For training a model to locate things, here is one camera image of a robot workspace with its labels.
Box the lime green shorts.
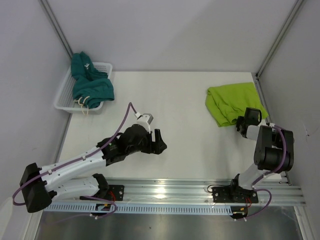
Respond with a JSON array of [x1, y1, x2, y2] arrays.
[[205, 82, 269, 127]]

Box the teal green shorts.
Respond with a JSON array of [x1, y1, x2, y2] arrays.
[[70, 51, 115, 114]]

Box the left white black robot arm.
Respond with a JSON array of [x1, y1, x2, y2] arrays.
[[20, 124, 167, 213]]

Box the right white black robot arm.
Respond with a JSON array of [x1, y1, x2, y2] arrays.
[[228, 107, 294, 202]]

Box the white plastic basket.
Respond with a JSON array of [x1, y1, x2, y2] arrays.
[[53, 62, 113, 115]]

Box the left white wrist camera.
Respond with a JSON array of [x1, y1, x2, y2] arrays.
[[134, 112, 154, 134]]

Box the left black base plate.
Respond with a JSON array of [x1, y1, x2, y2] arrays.
[[78, 184, 125, 202]]

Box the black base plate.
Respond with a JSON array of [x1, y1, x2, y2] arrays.
[[206, 185, 259, 204], [78, 184, 125, 202]]

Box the white slotted cable duct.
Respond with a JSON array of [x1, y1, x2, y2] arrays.
[[44, 202, 246, 216]]

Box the aluminium mounting rail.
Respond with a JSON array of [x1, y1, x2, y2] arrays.
[[45, 176, 306, 206]]

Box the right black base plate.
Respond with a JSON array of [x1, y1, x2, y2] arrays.
[[206, 185, 259, 204]]

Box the right aluminium frame post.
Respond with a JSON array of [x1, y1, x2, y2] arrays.
[[255, 0, 307, 80]]

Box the aluminium frame post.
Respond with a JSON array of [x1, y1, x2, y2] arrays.
[[255, 0, 307, 80], [38, 0, 74, 59]]

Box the left aluminium frame post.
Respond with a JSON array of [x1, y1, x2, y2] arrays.
[[38, 0, 74, 59]]

